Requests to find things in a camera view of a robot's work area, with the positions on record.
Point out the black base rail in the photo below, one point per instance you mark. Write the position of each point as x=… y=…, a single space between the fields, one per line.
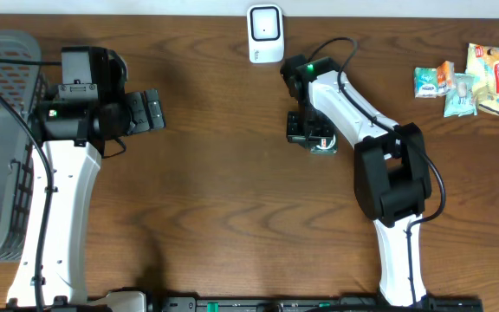
x=139 y=300

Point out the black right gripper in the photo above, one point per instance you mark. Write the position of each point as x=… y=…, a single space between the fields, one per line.
x=294 y=133

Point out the white barcode scanner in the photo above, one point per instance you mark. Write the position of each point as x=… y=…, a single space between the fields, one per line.
x=265 y=33

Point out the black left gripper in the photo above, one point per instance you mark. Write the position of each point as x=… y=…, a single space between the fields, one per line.
x=145 y=121

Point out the grey plastic shopping basket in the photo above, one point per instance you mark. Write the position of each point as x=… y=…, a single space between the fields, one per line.
x=22 y=85

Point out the teal candy pouch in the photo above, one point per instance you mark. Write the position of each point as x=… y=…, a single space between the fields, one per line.
x=459 y=101

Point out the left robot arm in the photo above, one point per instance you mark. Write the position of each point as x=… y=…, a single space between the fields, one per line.
x=70 y=130

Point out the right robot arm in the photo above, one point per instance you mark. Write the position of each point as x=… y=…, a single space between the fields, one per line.
x=391 y=171

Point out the small teal box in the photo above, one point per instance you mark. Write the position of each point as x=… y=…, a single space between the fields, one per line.
x=425 y=82

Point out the black round-logo packet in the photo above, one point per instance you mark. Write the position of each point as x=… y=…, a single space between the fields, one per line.
x=325 y=146

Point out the small orange box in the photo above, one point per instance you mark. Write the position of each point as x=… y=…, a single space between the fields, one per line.
x=445 y=78

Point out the white blue snack bag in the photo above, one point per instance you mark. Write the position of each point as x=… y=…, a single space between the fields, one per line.
x=483 y=64

